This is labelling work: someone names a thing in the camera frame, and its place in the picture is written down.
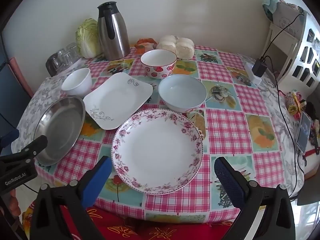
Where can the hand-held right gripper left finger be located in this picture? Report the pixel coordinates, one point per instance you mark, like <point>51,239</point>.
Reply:
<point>98,177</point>

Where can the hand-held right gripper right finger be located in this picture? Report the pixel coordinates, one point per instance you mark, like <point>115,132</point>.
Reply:
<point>228,180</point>

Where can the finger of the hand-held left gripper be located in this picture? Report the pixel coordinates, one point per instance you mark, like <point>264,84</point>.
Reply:
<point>35,146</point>

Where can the stainless steel pan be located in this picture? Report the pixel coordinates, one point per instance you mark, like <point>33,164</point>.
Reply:
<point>60,127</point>

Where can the round floral plate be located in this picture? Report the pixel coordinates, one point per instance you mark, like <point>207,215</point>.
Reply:
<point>157,152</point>

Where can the small white bowl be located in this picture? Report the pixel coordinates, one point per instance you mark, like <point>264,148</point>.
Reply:
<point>76,80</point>

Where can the white rectangular plate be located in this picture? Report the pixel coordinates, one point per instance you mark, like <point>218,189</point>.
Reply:
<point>115,97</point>

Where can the light blue bowl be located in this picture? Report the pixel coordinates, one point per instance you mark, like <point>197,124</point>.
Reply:
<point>182,90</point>

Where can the strawberry print bowl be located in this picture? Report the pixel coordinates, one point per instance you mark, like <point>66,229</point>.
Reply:
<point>157,62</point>

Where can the person's left hand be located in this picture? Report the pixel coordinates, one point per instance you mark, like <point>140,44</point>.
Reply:
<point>13,202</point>

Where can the dark blue panel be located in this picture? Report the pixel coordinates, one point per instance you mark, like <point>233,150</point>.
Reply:
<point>12,97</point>

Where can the red patterned cloth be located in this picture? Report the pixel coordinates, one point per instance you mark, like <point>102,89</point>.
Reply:
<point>150,230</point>

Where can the dark cup tray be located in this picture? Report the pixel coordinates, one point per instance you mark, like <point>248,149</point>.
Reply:
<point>51,67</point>

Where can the smartphone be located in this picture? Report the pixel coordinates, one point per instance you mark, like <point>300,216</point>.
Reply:
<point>303,132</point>

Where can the yellow candy packet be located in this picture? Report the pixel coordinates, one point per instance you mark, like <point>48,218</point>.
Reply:
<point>291,103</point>

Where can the colourful candy packet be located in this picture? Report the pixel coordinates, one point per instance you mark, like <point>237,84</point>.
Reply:
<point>301,105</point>

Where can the white power strip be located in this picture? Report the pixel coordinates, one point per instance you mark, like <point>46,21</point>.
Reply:
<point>250,68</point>

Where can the black power adapter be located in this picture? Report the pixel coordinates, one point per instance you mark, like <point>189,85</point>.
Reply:
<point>258,67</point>

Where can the napa cabbage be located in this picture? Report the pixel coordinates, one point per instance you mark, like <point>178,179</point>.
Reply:
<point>87,37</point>

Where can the white plastic chair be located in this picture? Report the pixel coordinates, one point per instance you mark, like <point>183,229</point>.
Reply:
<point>293,60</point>

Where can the steel thermos jug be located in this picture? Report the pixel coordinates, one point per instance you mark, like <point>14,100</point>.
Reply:
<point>117,35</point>

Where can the bag of steamed buns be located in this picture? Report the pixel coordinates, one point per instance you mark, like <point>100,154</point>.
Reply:
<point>180,46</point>

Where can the orange snack packet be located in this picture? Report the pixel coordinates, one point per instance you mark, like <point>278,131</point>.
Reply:
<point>145,42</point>

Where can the beige printed cloth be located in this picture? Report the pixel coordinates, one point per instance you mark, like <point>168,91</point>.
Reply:
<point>287,17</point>

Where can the teal cloth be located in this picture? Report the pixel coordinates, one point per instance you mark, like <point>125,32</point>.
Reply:
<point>268,5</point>

